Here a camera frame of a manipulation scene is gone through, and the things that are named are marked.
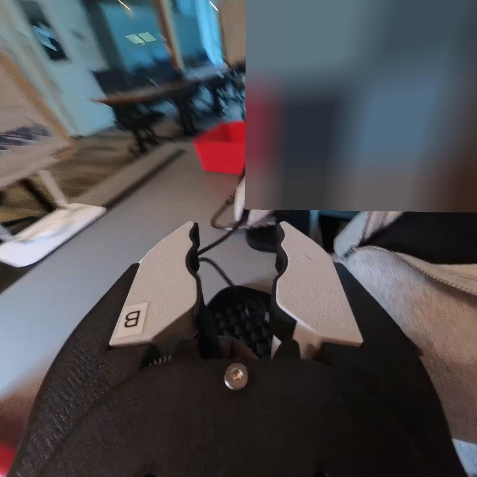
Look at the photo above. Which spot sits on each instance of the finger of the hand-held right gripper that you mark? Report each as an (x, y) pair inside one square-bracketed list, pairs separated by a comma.
[(240, 208)]

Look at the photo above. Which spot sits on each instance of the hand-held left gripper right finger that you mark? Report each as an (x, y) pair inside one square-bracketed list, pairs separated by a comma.
[(316, 290)]

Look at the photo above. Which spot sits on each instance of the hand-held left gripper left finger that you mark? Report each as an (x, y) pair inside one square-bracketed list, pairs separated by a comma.
[(164, 283)]

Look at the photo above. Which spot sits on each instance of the red plastic bin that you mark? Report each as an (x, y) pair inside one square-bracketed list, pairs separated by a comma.
[(223, 152)]

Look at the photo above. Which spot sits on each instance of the dark foam pad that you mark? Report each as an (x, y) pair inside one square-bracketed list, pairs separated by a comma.
[(262, 240), (242, 316)]

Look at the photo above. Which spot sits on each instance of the person's black shirt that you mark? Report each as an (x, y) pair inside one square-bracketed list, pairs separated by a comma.
[(428, 234)]

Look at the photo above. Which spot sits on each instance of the white poster stand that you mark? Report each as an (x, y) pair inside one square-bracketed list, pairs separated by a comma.
[(48, 231)]

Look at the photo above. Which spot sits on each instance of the black wall sign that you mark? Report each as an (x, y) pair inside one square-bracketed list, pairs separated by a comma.
[(50, 41)]

